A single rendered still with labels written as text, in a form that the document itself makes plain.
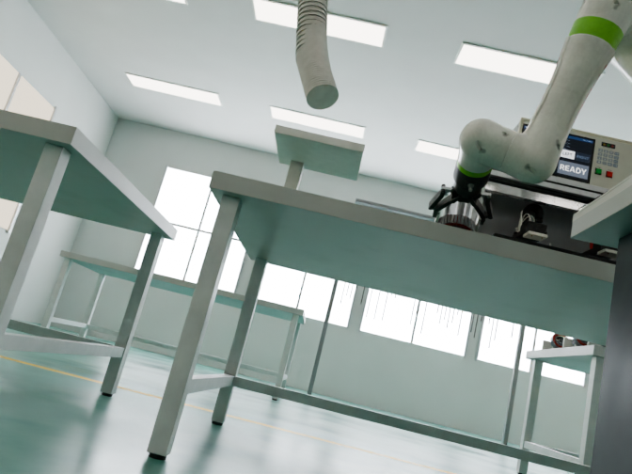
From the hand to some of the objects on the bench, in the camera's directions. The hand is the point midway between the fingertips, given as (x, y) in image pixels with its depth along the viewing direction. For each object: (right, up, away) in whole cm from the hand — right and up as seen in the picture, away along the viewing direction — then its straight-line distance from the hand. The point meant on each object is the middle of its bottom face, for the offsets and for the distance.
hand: (456, 222), depth 167 cm
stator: (-1, -3, -1) cm, 4 cm away
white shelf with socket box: (-51, -10, +66) cm, 84 cm away
